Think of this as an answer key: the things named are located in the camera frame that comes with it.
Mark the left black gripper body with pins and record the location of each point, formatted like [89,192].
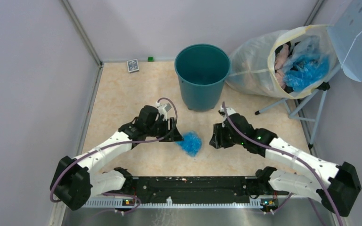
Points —
[159,129]

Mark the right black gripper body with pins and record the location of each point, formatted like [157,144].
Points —
[229,140]

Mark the blue plastic trash bag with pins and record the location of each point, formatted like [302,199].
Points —
[191,143]

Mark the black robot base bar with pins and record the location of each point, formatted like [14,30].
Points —
[197,190]

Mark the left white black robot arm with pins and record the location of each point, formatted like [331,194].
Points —
[77,179]

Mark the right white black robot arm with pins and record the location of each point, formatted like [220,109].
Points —
[335,186]

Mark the teal plastic trash bin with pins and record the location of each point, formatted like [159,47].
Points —
[202,70]

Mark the blue bags inside large bag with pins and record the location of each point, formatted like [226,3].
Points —
[306,64]

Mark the playing card deck box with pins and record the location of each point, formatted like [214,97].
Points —
[132,66]

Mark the large translucent stuffed bag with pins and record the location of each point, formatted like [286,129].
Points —
[252,64]

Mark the perforated white metal panel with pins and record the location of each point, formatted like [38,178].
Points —
[346,38]

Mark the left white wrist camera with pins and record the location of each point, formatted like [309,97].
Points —
[163,110]

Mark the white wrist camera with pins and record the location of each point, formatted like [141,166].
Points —
[224,111]
[163,110]

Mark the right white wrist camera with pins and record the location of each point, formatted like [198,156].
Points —
[224,111]

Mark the white slotted cable duct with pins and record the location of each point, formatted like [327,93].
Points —
[126,203]

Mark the aluminium frame post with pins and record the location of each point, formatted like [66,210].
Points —
[81,31]

